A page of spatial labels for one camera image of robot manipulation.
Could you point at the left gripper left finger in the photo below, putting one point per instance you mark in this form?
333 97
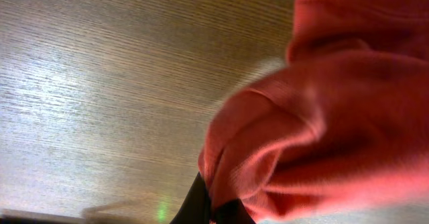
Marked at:
196 206

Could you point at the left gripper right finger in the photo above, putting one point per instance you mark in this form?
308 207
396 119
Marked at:
232 212

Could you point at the orange t-shirt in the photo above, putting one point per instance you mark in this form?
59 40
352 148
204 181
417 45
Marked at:
344 126

